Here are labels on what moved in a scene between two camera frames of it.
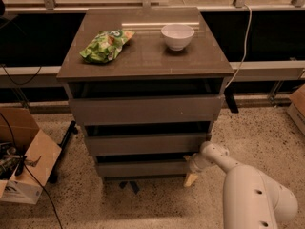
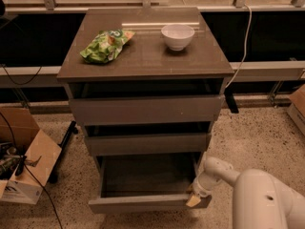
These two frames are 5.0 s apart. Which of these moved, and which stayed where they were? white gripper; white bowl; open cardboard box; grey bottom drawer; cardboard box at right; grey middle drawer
Moved: grey bottom drawer; white gripper
Stayed: white bowl; cardboard box at right; open cardboard box; grey middle drawer
